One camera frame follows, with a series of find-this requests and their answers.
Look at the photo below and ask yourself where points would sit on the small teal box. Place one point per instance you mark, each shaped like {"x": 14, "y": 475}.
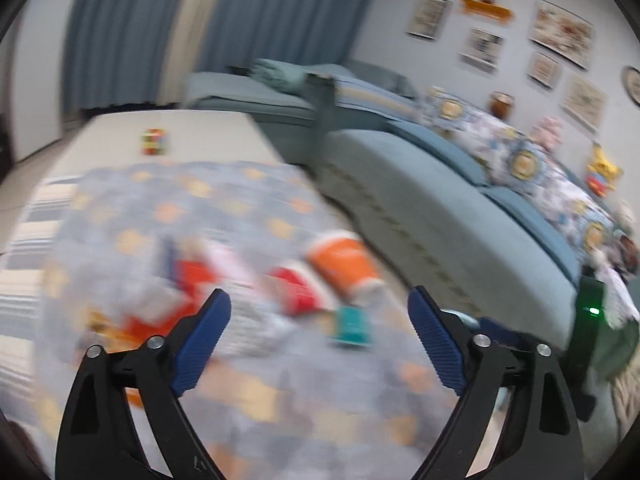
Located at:
{"x": 352, "y": 327}

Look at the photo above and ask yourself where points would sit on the red and blue packet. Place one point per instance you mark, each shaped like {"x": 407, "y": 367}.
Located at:
{"x": 190, "y": 275}

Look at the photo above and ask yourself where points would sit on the white dotted wrapper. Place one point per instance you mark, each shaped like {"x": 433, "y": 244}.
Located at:
{"x": 255, "y": 321}

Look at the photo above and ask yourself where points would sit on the colourful puzzle cube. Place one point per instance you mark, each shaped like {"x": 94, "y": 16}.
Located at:
{"x": 154, "y": 142}

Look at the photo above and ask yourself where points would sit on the floral pillow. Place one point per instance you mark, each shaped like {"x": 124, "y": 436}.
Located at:
{"x": 592, "y": 225}
{"x": 530, "y": 160}
{"x": 460, "y": 112}

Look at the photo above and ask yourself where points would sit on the orange snack packet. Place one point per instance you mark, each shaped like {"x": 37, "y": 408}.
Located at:
{"x": 125, "y": 332}

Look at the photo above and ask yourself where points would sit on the orange paper cup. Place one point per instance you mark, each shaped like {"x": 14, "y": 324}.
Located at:
{"x": 345, "y": 260}

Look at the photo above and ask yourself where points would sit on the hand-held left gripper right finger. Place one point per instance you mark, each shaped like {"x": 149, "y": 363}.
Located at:
{"x": 437, "y": 340}

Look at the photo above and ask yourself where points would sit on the wide flower picture frame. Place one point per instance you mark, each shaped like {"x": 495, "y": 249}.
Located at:
{"x": 561, "y": 32}

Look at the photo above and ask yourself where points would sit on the blue curtain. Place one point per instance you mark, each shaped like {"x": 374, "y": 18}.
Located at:
{"x": 125, "y": 35}
{"x": 290, "y": 15}

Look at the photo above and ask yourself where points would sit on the butterfly picture frame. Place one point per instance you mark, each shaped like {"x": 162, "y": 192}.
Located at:
{"x": 584, "y": 101}

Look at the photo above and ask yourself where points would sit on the beige sheer curtain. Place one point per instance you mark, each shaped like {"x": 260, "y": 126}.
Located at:
{"x": 200, "y": 30}

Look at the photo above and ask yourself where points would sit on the scale patterned tablecloth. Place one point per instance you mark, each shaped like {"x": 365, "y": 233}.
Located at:
{"x": 300, "y": 410}

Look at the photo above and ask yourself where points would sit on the blue cushion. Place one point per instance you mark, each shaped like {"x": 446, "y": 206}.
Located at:
{"x": 535, "y": 225}
{"x": 435, "y": 147}

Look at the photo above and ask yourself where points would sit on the brown monkey plush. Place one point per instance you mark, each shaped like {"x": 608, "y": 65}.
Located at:
{"x": 501, "y": 103}

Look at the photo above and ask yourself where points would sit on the orange wall shelf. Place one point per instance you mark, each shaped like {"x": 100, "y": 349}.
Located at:
{"x": 487, "y": 9}

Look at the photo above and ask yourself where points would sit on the yellow plush toy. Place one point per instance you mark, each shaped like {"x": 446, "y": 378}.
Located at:
{"x": 602, "y": 170}

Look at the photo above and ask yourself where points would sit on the red plastic bag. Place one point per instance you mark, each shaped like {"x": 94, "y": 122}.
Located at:
{"x": 295, "y": 292}

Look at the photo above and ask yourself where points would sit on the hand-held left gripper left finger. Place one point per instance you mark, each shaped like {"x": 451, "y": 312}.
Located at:
{"x": 202, "y": 340}

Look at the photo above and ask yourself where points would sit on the tall black picture frame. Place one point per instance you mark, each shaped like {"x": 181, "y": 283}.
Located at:
{"x": 428, "y": 17}

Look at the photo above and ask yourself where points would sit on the crown picture frame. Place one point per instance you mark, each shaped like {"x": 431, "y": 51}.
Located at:
{"x": 544, "y": 69}

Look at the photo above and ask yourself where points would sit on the round wall clock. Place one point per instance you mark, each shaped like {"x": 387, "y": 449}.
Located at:
{"x": 633, "y": 85}

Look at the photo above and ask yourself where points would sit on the white collage picture frame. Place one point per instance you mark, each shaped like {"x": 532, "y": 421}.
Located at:
{"x": 481, "y": 48}

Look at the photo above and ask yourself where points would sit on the pink pig plush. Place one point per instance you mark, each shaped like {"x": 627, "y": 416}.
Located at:
{"x": 547, "y": 132}

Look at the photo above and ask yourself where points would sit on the teal folded blanket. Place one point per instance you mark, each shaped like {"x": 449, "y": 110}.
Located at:
{"x": 272, "y": 75}

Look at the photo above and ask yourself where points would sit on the teal fabric sofa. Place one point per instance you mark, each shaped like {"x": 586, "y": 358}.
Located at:
{"x": 410, "y": 195}

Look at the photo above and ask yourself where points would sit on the striped floor rug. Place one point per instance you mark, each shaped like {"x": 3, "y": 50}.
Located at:
{"x": 25, "y": 250}

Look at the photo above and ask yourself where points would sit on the white teddy bear plush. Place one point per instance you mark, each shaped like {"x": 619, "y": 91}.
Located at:
{"x": 627, "y": 216}

